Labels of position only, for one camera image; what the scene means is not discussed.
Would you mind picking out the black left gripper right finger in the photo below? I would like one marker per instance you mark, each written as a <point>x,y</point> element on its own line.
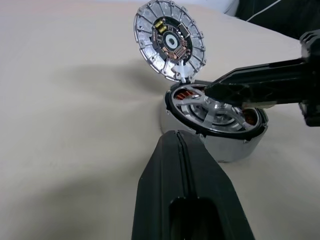
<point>212,185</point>

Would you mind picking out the silver spoked rotor black rim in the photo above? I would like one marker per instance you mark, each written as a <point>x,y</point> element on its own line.
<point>209,120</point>

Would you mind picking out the small grey object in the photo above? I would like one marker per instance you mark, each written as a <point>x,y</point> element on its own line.
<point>225,150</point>

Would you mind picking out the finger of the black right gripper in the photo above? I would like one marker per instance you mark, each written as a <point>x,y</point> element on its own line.
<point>275,72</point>
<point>262,92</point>

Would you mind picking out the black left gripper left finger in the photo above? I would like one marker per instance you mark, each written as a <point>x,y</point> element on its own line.
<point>162,175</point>

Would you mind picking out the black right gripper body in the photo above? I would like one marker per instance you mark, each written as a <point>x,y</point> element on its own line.
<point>314,87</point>

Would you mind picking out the silver motor cover circuit board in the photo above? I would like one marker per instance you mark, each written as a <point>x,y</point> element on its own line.
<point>142,45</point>

